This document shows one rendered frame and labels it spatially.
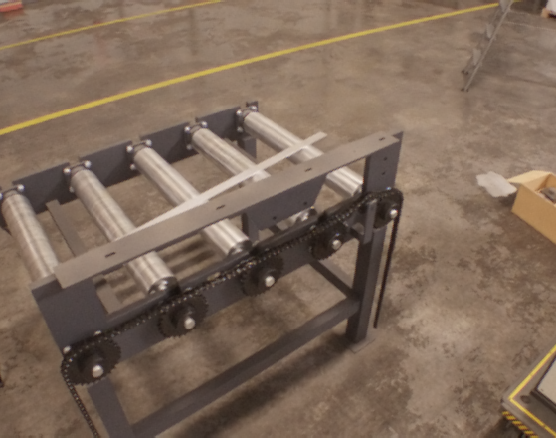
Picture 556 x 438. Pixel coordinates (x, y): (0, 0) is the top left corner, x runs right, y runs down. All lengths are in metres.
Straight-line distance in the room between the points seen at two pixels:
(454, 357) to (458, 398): 0.23
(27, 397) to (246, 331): 1.11
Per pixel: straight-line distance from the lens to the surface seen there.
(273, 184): 1.45
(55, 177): 2.22
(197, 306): 1.49
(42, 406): 2.52
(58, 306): 1.33
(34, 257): 1.77
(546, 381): 2.08
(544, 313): 2.98
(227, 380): 1.97
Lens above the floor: 1.98
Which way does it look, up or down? 38 degrees down
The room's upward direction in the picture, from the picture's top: straight up
